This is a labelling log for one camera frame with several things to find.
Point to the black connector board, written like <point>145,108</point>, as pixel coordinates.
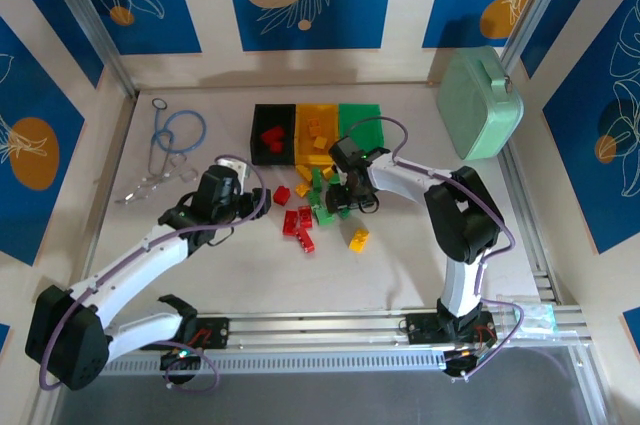
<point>175,361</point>
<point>457,367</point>

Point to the yellow plastic bin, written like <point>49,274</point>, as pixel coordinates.
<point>305,145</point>

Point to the red lego plate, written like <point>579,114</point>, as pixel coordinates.
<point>305,215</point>

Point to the mint green carry case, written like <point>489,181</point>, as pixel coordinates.
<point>475,105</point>

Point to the clear plastic bag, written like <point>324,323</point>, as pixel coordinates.
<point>537,320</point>

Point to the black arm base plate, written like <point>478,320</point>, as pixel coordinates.
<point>420,330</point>
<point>217,332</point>

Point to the metal surgical forceps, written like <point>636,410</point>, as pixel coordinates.
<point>150,185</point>

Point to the black plastic bin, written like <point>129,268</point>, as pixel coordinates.
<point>272,115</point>

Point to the aluminium frame post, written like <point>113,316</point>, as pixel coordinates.
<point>95,25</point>
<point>535,0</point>

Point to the orange round lego piece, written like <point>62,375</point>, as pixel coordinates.
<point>314,123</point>

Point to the green plastic bin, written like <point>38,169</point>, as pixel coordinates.
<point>361,117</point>

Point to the green lego brick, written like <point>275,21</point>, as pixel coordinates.
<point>315,198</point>
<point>316,178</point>
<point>324,215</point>
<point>344,216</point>
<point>334,184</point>

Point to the aluminium mounting rail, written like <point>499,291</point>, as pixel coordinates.
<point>325,327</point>

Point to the blue stethoscope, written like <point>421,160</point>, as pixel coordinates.
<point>200,120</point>

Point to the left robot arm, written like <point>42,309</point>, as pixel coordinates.
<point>130,265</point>

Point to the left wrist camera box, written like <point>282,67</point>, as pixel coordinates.
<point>231,167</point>

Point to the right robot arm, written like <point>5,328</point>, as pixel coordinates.
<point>465,215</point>

